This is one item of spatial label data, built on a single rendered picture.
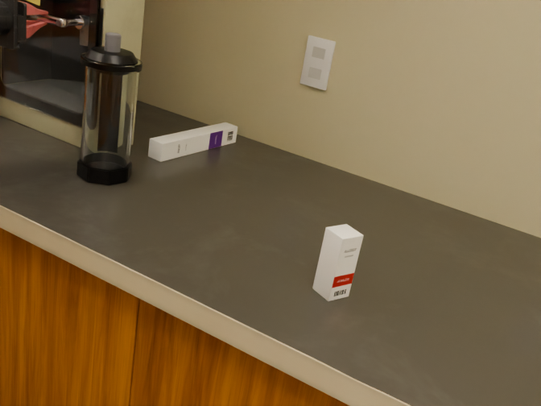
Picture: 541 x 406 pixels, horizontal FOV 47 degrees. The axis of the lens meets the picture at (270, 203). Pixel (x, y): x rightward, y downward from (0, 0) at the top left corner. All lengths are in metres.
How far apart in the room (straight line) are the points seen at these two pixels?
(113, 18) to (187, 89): 0.47
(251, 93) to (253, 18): 0.18
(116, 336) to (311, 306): 0.33
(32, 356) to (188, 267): 0.41
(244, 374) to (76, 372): 0.36
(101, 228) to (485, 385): 0.62
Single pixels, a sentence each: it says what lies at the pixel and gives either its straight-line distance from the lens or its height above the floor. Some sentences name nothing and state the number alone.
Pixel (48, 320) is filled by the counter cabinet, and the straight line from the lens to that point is 1.18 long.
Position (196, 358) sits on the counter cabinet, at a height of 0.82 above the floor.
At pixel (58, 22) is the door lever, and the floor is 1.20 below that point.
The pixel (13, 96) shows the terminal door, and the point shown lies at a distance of 1.50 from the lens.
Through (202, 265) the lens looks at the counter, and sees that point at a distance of 0.97.
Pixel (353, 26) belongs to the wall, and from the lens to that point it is 1.47.
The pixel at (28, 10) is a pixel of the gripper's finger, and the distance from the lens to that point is 1.26.
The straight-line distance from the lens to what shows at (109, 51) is 1.18.
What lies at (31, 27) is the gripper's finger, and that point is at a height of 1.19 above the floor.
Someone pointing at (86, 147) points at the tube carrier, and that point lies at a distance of 1.21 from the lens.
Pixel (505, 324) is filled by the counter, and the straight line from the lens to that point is 1.03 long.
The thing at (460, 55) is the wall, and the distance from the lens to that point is 1.40.
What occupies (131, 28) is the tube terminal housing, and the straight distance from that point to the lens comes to 1.35.
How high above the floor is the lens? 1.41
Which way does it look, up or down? 23 degrees down
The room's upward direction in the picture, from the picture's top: 10 degrees clockwise
